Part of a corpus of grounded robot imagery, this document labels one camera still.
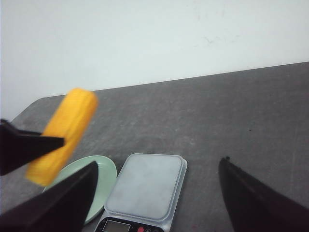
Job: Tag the right gripper black claw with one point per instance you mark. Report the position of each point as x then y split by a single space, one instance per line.
255 207
19 147
62 208

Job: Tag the yellow corn cob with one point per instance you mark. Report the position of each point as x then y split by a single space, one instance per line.
69 121

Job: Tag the light green plate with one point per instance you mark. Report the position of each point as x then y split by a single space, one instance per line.
107 174

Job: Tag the silver digital kitchen scale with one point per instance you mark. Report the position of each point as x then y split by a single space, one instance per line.
145 195

